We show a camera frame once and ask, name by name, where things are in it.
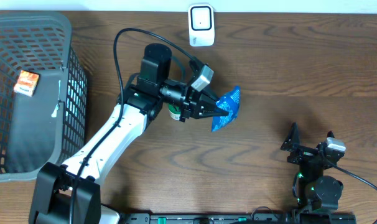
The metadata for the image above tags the black right camera cable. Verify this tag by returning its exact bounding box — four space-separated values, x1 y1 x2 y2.
319 149 377 224

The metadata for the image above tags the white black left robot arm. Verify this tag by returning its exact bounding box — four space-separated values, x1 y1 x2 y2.
29 44 229 223

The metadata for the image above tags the green lid seasoning jar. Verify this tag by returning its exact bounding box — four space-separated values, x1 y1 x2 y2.
168 104 181 121

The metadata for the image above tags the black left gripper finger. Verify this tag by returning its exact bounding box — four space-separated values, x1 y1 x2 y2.
203 85 220 101
197 102 229 119

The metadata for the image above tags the orange snack packet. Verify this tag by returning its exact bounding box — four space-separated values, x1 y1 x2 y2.
13 70 40 97

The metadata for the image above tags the grey plastic basket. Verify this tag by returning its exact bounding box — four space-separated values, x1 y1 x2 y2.
0 12 88 182

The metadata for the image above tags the white barcode scanner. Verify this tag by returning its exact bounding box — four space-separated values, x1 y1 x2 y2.
188 4 215 47

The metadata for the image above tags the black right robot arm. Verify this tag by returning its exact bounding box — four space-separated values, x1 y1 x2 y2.
281 123 347 219

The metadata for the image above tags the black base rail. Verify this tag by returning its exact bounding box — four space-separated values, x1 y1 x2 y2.
119 212 356 224

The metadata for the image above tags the blue Oreo cookie pack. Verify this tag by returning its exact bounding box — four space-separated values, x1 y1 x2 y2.
212 85 241 132

